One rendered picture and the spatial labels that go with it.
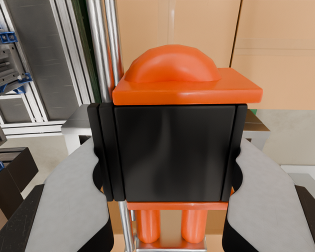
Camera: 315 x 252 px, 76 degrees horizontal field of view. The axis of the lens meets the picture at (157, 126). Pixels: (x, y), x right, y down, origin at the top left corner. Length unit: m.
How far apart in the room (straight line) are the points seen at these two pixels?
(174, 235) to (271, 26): 0.63
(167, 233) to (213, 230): 0.26
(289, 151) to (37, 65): 1.65
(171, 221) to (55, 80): 1.02
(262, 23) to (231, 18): 0.09
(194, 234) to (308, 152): 1.64
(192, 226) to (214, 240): 0.28
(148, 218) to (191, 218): 0.03
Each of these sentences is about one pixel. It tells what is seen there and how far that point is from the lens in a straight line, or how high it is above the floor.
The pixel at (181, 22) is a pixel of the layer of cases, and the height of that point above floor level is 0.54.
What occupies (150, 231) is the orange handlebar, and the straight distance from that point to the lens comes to 0.19.
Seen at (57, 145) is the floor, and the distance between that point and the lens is 1.61.
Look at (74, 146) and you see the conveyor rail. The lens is 0.79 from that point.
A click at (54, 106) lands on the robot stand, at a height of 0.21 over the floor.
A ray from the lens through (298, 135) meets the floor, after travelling 1.67.
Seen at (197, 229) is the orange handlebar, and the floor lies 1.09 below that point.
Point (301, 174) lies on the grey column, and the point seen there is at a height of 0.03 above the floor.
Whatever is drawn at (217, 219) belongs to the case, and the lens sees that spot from 0.47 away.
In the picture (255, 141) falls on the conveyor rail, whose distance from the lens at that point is 0.78.
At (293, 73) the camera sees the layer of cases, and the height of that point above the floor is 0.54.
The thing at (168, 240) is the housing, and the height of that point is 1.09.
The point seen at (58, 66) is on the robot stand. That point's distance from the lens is 1.12.
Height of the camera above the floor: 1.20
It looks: 62 degrees down
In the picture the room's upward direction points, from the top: 178 degrees counter-clockwise
